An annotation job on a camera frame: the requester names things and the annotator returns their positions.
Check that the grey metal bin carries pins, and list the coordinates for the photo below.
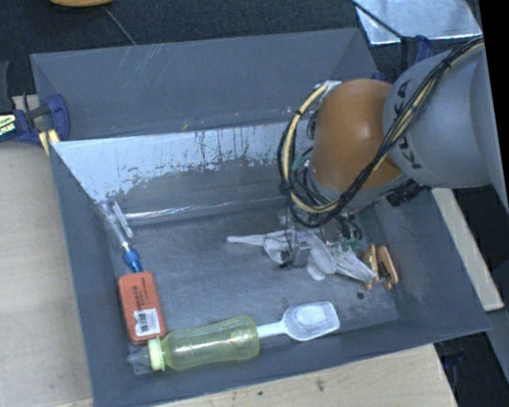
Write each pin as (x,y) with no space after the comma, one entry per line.
(226,268)

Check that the white plastic scoop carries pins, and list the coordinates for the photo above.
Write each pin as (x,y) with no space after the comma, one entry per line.
(312,319)

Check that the orange flat box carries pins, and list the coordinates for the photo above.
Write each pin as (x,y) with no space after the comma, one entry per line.
(141,305)

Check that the orange-brown oblong object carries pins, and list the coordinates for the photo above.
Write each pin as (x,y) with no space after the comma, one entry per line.
(383,268)

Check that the clear syringe with blue tip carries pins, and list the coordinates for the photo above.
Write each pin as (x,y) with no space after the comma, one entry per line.
(130,256)

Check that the white cloth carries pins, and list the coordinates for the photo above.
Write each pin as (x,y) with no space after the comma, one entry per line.
(322,263)

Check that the yellow clear baby bottle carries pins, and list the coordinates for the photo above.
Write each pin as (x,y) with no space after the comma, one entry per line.
(209,343)

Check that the pale wood board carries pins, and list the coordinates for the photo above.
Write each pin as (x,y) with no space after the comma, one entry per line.
(24,279)

